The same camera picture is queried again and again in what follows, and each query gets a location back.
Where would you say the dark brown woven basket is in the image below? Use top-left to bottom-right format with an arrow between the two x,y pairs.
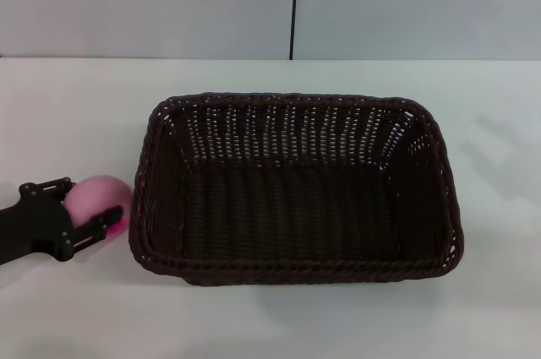
126,90 -> 465,288

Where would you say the black vertical wall strip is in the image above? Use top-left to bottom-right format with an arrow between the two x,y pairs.
288,0 -> 303,61

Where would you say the pink toy peach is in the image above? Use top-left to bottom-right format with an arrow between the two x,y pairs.
64,176 -> 134,239

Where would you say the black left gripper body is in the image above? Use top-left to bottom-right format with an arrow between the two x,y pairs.
0,181 -> 77,268

